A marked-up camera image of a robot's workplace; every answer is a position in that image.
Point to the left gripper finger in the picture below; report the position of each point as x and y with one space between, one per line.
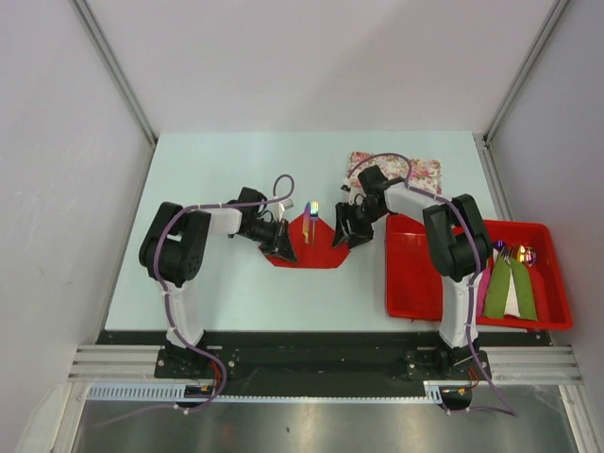
284 248
270 250

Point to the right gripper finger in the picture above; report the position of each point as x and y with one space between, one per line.
341 232
360 236

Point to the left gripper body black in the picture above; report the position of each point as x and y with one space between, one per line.
264 232

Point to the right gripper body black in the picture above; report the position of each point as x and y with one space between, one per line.
359 215

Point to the red paper napkin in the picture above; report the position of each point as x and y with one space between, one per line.
318 255

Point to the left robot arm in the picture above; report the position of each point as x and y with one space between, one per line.
173 249

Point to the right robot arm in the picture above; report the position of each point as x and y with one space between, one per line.
458 244

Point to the pink napkin roll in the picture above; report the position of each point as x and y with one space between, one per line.
482 291

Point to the green napkin roll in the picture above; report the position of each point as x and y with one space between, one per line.
524 292
498 289

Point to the white napkin roll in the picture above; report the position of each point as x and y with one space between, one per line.
511 303

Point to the floral cloth mat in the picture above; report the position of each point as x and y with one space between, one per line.
425 174

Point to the iridescent spoon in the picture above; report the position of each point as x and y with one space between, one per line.
525 254

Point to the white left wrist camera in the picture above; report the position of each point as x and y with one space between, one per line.
283 206

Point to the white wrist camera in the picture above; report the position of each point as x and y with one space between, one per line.
350 185
283 206

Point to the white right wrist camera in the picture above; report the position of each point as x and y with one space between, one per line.
350 185

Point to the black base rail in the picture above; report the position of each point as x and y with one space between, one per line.
323 364

